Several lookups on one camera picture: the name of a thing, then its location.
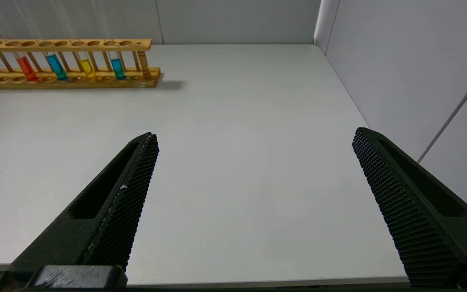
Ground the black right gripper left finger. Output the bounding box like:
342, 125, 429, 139
10, 132, 160, 272

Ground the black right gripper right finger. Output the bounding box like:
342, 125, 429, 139
352, 127, 467, 288

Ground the wooden test tube rack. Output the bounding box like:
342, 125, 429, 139
0, 39, 162, 89

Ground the yellow liquid test tube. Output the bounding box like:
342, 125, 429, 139
75, 51, 96, 79

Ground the blue-green liquid test tube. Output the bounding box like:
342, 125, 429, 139
44, 51, 68, 80
107, 49, 126, 80

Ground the red liquid test tube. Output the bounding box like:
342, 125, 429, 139
14, 51, 39, 82

